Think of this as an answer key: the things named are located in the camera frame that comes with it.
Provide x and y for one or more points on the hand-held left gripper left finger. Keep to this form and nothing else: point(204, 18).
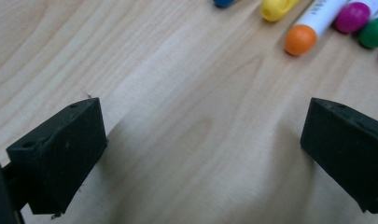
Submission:
point(62, 155)

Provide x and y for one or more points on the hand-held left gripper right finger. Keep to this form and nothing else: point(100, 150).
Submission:
point(348, 149)

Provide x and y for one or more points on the dark green marker pen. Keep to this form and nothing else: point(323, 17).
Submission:
point(375, 32)

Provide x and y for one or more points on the orange marker pen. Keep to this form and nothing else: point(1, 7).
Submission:
point(300, 39)

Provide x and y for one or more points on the magenta marker pen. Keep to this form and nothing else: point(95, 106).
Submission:
point(353, 17)

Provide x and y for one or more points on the yellow marker pen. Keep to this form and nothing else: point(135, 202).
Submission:
point(275, 9)

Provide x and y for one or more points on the dark blue marker pen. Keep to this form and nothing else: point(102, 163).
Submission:
point(224, 2)

